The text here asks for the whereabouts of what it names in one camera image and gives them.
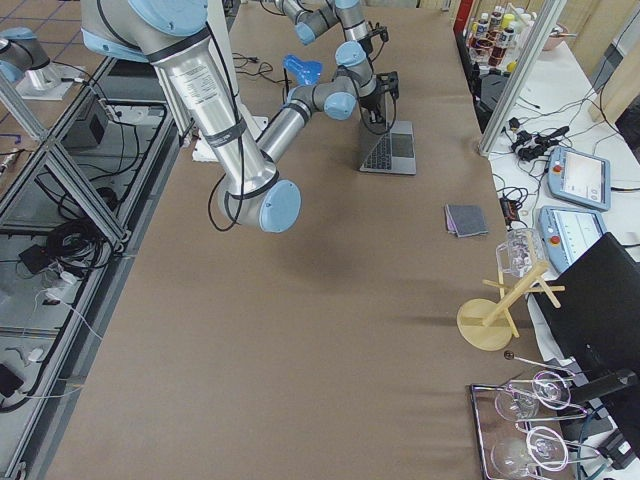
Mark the lower wine glass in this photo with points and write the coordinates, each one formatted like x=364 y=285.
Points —
x=533 y=455

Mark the clear glass mug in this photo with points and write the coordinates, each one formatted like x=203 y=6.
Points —
x=522 y=248

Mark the aluminium frame post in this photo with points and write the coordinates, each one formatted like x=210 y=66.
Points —
x=537 y=37

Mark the grey laptop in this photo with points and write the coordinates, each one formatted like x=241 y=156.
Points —
x=391 y=152

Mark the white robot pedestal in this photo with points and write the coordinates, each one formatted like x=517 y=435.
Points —
x=227 y=108

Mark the upper teach pendant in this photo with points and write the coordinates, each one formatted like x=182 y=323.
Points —
x=580 y=178

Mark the teach pendant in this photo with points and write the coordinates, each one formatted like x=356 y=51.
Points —
x=567 y=233
x=580 y=178

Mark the blue desk lamp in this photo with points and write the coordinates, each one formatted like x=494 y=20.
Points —
x=307 y=75

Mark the wooden mug tree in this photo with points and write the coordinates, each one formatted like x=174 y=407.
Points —
x=488 y=325

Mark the upper wine glass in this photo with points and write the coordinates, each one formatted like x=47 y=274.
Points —
x=521 y=399

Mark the bottle rack with bottles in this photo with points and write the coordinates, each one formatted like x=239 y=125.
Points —
x=495 y=35

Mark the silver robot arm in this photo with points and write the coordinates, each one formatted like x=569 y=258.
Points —
x=182 y=40
x=309 y=24

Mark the folded grey cloth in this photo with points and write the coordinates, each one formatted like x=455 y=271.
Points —
x=465 y=220

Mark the black monitor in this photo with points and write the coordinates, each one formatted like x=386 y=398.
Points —
x=597 y=324

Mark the lower teach pendant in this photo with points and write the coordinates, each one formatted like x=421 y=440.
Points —
x=567 y=233

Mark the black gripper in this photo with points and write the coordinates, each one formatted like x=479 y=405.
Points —
x=369 y=106

